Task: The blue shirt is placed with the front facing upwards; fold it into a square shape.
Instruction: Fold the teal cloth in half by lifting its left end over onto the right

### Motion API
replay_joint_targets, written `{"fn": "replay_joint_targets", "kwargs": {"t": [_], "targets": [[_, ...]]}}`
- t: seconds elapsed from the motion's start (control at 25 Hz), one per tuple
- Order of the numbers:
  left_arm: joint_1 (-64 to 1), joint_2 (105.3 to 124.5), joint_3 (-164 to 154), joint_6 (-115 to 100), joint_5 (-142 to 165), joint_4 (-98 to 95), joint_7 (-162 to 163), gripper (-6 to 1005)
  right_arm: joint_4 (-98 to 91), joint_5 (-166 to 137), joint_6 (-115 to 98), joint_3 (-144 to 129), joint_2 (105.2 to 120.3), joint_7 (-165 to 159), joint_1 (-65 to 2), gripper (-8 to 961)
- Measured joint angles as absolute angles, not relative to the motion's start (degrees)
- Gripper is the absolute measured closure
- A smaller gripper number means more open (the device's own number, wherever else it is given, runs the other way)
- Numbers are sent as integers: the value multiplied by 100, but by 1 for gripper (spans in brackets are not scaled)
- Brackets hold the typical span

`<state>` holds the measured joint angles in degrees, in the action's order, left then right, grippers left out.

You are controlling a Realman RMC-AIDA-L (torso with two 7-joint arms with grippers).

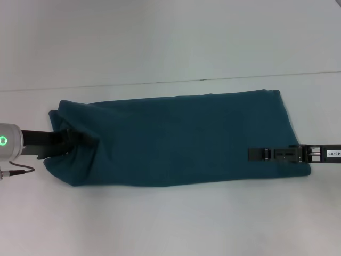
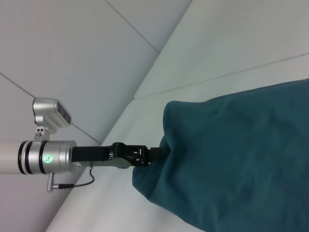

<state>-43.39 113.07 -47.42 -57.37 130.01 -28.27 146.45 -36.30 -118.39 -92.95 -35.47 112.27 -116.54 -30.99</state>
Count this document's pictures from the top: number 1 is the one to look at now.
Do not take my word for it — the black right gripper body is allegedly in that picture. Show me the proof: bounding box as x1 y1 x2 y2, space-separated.
289 143 341 165

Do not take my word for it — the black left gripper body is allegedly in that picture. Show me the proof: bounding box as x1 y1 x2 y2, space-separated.
20 129 72 161

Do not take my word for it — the teal FREE print t-shirt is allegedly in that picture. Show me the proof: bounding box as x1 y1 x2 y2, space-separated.
48 89 312 188

